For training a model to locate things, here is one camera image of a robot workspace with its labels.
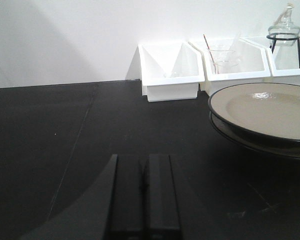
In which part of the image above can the glass beaker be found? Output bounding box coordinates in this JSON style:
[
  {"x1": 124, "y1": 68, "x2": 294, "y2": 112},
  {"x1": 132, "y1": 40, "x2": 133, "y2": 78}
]
[{"x1": 209, "y1": 49, "x2": 240, "y2": 75}]

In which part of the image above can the red glass stirring rod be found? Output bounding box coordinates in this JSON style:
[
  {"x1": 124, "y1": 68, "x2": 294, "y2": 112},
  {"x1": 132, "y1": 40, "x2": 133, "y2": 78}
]
[{"x1": 203, "y1": 34, "x2": 218, "y2": 74}]

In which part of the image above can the glass alcohol lamp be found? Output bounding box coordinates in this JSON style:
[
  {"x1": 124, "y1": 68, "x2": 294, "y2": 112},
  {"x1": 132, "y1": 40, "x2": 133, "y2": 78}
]
[{"x1": 267, "y1": 3, "x2": 300, "y2": 48}]

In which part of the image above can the middle white plastic bin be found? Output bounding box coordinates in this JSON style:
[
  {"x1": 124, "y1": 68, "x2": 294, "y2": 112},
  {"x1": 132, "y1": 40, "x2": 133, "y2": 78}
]
[{"x1": 188, "y1": 37, "x2": 271, "y2": 96}]

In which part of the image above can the left white plastic bin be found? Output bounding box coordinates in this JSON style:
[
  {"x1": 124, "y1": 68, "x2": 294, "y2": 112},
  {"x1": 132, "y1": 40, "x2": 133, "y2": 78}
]
[{"x1": 138, "y1": 42, "x2": 205, "y2": 103}]

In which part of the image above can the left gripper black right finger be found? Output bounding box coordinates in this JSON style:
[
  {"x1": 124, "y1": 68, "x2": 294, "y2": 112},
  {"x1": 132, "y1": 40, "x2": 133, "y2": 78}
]
[{"x1": 144, "y1": 154, "x2": 182, "y2": 240}]

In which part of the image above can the beige round plate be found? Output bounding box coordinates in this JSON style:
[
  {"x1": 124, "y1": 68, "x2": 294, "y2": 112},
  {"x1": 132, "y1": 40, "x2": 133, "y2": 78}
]
[
  {"x1": 209, "y1": 112, "x2": 300, "y2": 160},
  {"x1": 208, "y1": 82, "x2": 300, "y2": 143}
]

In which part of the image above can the black wire tripod stand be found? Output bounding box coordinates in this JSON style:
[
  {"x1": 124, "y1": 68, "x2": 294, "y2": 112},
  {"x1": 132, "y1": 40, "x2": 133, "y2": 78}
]
[{"x1": 266, "y1": 32, "x2": 300, "y2": 69}]

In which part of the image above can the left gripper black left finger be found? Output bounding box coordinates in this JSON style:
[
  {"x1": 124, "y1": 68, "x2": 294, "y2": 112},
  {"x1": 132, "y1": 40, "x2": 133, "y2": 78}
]
[{"x1": 108, "y1": 154, "x2": 145, "y2": 240}]

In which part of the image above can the right white plastic bin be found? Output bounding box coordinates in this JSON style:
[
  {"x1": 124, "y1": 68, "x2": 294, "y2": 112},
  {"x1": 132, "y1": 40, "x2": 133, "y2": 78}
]
[{"x1": 242, "y1": 36, "x2": 300, "y2": 80}]

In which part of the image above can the white plastic bin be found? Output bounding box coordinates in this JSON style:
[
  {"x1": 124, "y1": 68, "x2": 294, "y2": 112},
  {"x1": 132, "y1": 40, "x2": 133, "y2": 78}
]
[
  {"x1": 242, "y1": 36, "x2": 300, "y2": 80},
  {"x1": 138, "y1": 42, "x2": 205, "y2": 103},
  {"x1": 188, "y1": 37, "x2": 271, "y2": 96}
]

